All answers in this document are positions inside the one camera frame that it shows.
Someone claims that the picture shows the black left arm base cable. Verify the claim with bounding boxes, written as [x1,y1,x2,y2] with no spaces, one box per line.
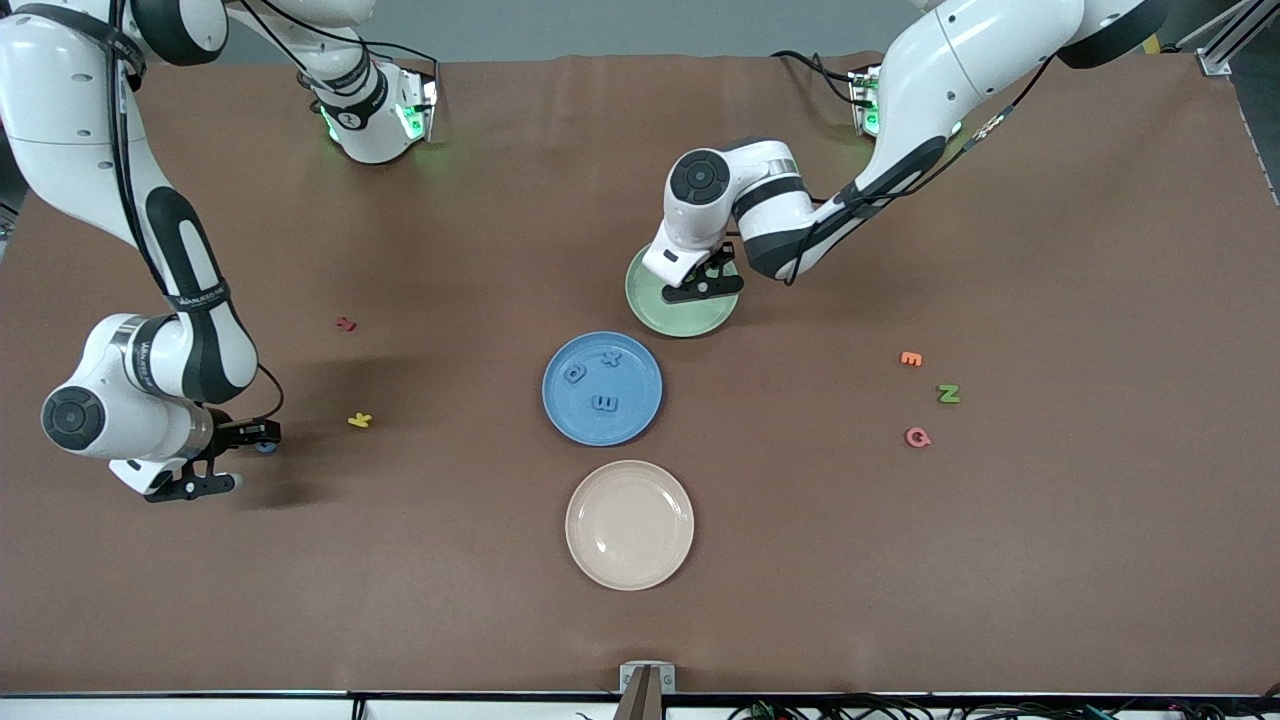
[770,48,866,106]

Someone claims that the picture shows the grey metal camera bracket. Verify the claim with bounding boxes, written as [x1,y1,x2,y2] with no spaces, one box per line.
[612,661,677,720]

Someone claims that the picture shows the white table edge rail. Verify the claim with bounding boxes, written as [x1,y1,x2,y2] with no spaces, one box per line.
[0,690,1280,720]

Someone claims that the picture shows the black right arm base cable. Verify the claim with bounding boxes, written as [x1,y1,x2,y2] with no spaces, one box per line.
[330,0,443,141]

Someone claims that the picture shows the beige plate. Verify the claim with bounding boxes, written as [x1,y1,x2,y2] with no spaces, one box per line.
[565,460,695,592]

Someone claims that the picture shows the blue plate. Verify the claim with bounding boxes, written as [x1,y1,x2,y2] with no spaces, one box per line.
[543,333,665,448]

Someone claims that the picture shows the black arm base cable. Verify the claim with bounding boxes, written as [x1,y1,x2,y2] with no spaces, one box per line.
[330,0,443,141]
[770,48,866,106]

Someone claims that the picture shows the green plate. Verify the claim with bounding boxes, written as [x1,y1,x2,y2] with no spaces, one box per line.
[625,235,741,339]

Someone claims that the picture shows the aluminium frame profile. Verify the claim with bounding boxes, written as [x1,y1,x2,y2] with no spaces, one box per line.
[1180,0,1280,76]

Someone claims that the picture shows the brown table mat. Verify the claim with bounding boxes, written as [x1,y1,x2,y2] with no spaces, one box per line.
[0,52,1280,696]

